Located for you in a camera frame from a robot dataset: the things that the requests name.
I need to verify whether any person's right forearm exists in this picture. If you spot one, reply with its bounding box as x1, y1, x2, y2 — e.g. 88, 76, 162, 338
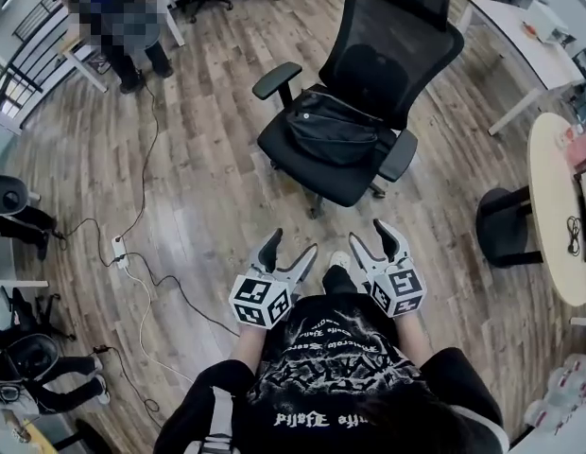
395, 308, 435, 369

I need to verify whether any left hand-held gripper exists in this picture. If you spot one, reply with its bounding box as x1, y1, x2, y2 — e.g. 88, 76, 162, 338
228, 227, 319, 331

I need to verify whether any black metal railing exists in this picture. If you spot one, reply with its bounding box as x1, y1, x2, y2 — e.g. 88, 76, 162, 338
0, 0, 73, 113

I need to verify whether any black mesh office chair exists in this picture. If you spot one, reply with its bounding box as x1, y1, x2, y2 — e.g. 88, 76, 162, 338
251, 0, 466, 220

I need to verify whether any white power strip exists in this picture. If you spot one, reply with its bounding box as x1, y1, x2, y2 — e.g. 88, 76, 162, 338
110, 235, 130, 270

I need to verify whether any person's leg with white shoe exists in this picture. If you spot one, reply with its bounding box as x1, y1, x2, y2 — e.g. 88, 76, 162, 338
319, 250, 366, 303

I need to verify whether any round beige table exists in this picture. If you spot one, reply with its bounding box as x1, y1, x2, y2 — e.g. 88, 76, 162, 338
527, 112, 586, 308

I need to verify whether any person's black printed t-shirt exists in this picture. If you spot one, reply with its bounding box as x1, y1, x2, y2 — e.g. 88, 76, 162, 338
152, 294, 510, 454

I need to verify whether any white floor cable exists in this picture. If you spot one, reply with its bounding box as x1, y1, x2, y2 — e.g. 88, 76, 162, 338
123, 263, 196, 383

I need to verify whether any long black floor cable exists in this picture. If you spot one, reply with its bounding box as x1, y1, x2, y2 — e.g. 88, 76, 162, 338
56, 69, 161, 254

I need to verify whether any white rectangular desk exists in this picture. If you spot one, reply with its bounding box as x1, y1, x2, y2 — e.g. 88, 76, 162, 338
457, 0, 586, 137

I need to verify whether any pink box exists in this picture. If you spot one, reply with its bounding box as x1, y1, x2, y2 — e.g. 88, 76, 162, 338
567, 132, 586, 170

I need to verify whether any pack of plastic bottles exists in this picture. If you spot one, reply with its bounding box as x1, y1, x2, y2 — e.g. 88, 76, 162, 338
523, 353, 586, 440

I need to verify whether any black bag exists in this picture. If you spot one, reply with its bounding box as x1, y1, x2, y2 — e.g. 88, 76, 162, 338
285, 89, 384, 166

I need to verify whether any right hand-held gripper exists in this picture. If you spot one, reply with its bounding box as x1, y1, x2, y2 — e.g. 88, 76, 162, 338
348, 218, 426, 319

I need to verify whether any coiled black cable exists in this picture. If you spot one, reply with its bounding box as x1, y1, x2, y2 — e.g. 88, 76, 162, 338
565, 215, 583, 257

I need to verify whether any person's left forearm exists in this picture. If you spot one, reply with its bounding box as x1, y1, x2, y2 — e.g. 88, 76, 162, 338
233, 320, 271, 374

